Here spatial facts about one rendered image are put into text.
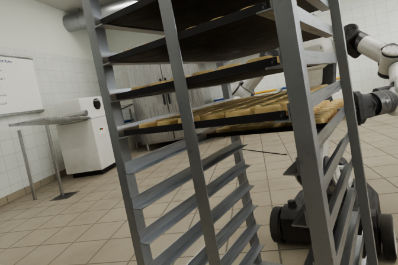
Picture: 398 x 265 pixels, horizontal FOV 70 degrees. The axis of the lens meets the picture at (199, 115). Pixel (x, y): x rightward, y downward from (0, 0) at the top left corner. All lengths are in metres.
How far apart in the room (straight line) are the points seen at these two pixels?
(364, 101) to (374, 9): 5.57
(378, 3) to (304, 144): 6.32
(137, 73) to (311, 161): 5.28
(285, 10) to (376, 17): 6.22
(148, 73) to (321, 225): 5.20
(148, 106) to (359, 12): 4.43
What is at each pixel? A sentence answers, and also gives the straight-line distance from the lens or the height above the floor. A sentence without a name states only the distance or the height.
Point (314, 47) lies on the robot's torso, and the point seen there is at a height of 1.06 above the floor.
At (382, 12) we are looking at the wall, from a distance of 6.74.
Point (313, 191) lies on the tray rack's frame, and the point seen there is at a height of 0.74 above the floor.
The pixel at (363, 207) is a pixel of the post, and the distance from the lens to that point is 1.18.
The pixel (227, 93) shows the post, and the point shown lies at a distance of 1.21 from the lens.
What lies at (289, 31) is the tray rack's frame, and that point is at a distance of 0.48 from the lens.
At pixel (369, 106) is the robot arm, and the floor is 0.77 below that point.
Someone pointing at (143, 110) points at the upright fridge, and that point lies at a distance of 5.64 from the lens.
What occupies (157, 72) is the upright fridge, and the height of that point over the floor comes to 1.48.
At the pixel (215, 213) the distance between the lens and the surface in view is 1.06.
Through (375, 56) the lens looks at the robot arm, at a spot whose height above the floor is 0.95.
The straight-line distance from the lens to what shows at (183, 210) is 0.91.
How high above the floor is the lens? 0.93
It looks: 4 degrees down
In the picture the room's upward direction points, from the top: 11 degrees counter-clockwise
